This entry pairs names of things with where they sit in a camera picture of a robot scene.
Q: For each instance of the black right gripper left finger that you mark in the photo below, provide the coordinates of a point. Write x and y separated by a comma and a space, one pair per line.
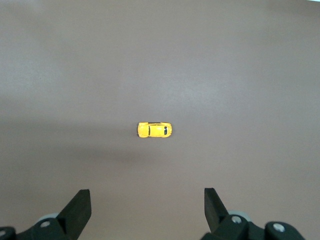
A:
75, 212

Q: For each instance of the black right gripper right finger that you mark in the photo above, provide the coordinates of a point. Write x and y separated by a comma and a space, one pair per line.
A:
215, 212

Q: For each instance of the yellow beetle toy car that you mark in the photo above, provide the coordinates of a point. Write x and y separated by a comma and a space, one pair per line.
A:
155, 130

